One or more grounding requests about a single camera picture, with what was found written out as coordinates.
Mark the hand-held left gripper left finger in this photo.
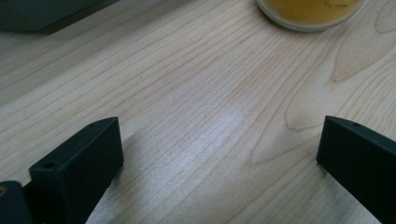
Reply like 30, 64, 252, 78
22, 116, 125, 224

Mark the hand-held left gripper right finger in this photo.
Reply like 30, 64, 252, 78
316, 115, 396, 224

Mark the dark grey corner rack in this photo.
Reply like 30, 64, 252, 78
0, 0, 120, 35

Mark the yellow-orange spice jar white cap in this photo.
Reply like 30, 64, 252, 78
255, 0, 365, 33

